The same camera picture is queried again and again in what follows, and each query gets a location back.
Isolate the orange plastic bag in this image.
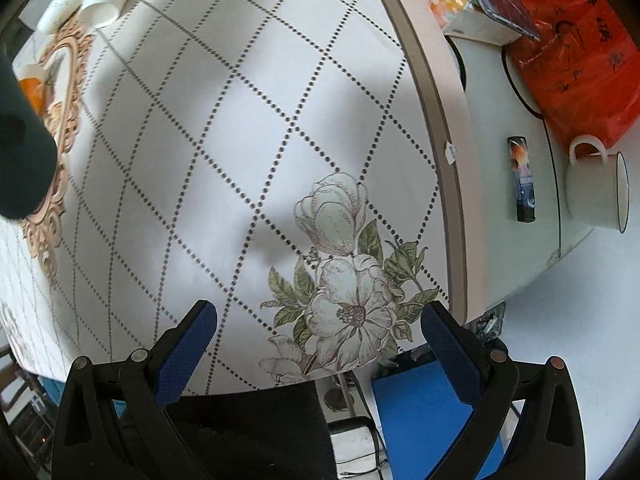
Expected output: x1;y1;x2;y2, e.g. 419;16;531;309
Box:
508;0;639;150

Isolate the floral diamond pattern tablecloth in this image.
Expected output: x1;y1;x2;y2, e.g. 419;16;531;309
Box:
1;0;486;394

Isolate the white orange paper cup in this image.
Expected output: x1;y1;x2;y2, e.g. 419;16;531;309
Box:
17;64;54;118

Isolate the white paper cup far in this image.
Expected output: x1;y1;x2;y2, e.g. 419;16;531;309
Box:
36;0;82;35

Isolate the dark printed lighter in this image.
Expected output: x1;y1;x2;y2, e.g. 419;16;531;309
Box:
506;136;536;223

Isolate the dark teal cup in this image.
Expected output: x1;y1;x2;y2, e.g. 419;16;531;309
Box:
0;49;58;220

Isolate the white enamel mug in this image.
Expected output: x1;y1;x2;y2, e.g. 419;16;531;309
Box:
565;134;630;234

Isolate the blue floor mat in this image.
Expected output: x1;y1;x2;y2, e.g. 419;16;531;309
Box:
370;358;507;480

